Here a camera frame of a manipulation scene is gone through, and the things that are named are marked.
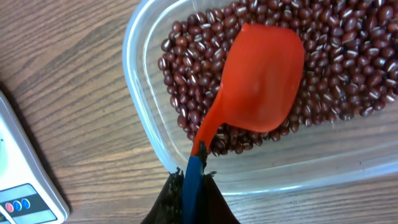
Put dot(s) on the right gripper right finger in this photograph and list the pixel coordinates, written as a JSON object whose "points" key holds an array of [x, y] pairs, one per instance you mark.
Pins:
{"points": [[211, 205]]}

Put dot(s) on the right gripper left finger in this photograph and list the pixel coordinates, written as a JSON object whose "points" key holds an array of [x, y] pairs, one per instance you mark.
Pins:
{"points": [[167, 208]]}

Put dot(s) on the red measuring scoop blue handle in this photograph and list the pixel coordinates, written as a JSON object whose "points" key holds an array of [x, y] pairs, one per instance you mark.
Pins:
{"points": [[259, 83]]}

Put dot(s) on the white kitchen scale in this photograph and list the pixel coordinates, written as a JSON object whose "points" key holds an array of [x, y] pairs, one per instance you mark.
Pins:
{"points": [[27, 193]]}

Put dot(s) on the clear plastic container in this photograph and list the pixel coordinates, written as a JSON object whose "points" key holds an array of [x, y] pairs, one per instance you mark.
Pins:
{"points": [[326, 154]]}

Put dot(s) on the red adzuki beans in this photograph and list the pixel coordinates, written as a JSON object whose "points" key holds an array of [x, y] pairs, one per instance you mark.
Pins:
{"points": [[350, 62]]}

